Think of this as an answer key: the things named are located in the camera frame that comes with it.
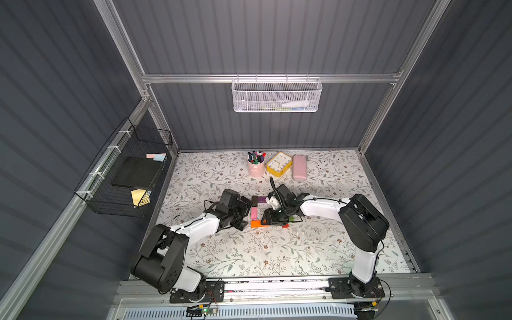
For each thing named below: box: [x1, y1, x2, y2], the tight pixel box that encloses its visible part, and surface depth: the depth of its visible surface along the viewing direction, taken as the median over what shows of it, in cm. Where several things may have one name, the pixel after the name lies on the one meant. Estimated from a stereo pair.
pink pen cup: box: [247, 158, 266, 178], surface depth 104 cm
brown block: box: [251, 195, 258, 208], surface depth 101 cm
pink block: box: [250, 206, 258, 220], surface depth 96 cm
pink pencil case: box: [292, 154, 308, 182], surface depth 111 cm
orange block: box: [250, 220, 271, 228], surface depth 92 cm
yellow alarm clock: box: [266, 152, 293, 178], surface depth 114 cm
